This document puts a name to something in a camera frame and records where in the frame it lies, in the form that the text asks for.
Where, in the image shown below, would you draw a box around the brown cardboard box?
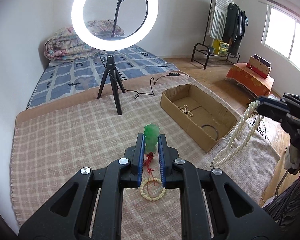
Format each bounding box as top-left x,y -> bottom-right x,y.
160,83 -> 237,153

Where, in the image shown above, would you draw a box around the striped hanging cloth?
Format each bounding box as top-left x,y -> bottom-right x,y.
207,0 -> 230,40

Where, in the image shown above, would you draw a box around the black clothes rack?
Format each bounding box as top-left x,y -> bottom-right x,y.
191,0 -> 249,69

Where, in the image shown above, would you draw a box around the folded floral quilt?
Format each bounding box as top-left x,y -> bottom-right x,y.
43,20 -> 114,62

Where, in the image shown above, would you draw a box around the pink plaid blanket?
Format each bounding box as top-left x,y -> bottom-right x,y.
10,75 -> 280,239

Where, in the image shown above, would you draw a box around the zebra striped clothing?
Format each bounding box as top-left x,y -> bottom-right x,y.
263,178 -> 300,239

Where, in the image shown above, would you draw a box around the black ring light cable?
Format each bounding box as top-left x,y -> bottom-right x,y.
98,51 -> 191,99

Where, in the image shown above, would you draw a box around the window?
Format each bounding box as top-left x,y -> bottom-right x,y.
262,5 -> 300,70

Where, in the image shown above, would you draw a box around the yellow box on rack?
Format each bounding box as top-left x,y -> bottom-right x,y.
212,40 -> 229,56

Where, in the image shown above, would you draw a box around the stacked boxes on table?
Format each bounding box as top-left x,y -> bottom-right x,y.
247,55 -> 271,79

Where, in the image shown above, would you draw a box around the white ring light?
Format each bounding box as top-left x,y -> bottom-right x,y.
71,0 -> 159,53

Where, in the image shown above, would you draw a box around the dark hanging clothes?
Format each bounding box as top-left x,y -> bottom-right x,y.
222,3 -> 247,56

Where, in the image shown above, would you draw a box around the cream bead bracelet green pendant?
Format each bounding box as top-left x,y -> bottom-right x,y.
139,124 -> 166,202

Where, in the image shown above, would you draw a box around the orange covered low table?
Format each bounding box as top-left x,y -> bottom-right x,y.
225,63 -> 274,97

